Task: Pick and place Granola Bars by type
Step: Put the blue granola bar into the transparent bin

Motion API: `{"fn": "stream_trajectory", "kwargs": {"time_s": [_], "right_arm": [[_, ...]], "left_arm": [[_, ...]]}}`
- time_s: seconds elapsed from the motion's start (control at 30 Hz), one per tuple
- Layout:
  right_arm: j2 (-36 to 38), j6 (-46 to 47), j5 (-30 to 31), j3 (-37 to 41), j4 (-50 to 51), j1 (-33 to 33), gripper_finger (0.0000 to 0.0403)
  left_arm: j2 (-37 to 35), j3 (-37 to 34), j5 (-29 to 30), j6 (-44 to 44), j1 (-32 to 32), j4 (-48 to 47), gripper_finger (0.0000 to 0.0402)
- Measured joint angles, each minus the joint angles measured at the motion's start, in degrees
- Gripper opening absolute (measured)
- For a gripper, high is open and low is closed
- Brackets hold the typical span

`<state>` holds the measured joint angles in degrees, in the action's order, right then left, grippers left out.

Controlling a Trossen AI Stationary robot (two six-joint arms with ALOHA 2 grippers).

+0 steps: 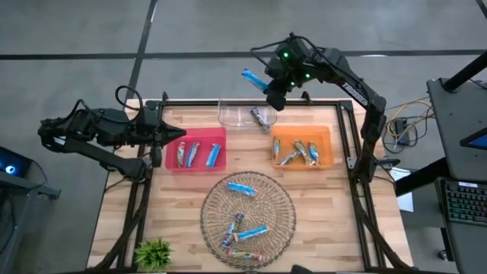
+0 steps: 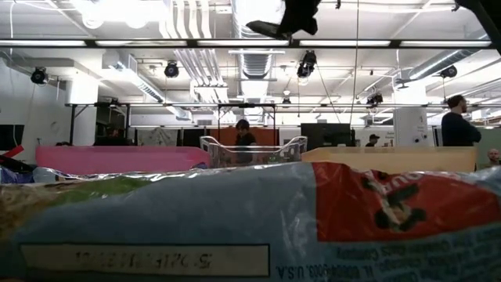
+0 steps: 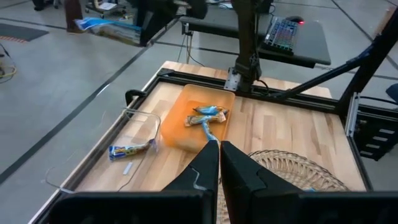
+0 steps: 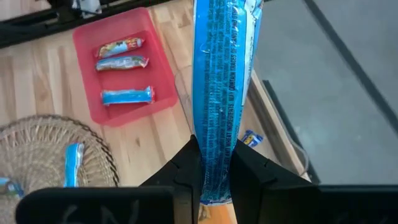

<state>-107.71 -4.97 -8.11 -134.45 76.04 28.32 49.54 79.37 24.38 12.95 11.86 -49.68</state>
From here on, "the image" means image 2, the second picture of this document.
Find black overhead light bar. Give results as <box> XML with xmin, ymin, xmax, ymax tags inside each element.
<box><xmin>0</xmin><ymin>38</ymin><xmax>501</xmax><ymax>49</ymax></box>

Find clear plastic bin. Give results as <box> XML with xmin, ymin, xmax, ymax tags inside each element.
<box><xmin>200</xmin><ymin>136</ymin><xmax>308</xmax><ymax>168</ymax></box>

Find orange partition panel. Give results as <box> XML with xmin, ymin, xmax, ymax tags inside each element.
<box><xmin>211</xmin><ymin>127</ymin><xmax>279</xmax><ymax>146</ymax></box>

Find dark blue granola bar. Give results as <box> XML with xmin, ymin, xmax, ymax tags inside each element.
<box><xmin>0</xmin><ymin>166</ymin><xmax>59</xmax><ymax>184</ymax></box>

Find dark background screen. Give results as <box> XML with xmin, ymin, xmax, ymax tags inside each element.
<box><xmin>0</xmin><ymin>124</ymin><xmax>25</xmax><ymax>149</ymax></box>

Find black monitor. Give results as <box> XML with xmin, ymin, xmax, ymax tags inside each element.
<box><xmin>300</xmin><ymin>123</ymin><xmax>356</xmax><ymax>152</ymax></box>

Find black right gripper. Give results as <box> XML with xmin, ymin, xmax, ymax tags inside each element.
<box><xmin>245</xmin><ymin>0</ymin><xmax>322</xmax><ymax>40</ymax></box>

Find thin hanging cable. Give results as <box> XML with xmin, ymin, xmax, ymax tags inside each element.
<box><xmin>348</xmin><ymin>0</ymin><xmax>360</xmax><ymax>127</ymax></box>

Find white pillar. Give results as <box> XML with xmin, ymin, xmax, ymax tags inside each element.
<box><xmin>393</xmin><ymin>107</ymin><xmax>429</xmax><ymax>148</ymax></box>

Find black background rig frame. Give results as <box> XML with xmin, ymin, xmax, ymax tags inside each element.
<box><xmin>217</xmin><ymin>103</ymin><xmax>277</xmax><ymax>146</ymax></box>

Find black background rack frame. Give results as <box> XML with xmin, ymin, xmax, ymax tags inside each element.
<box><xmin>65</xmin><ymin>102</ymin><xmax>132</xmax><ymax>146</ymax></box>

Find pink plastic tray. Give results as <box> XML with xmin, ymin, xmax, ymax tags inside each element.
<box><xmin>34</xmin><ymin>145</ymin><xmax>212</xmax><ymax>175</ymax></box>

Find silver ventilation duct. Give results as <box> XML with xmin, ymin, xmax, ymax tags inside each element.
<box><xmin>230</xmin><ymin>0</ymin><xmax>287</xmax><ymax>81</ymax></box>

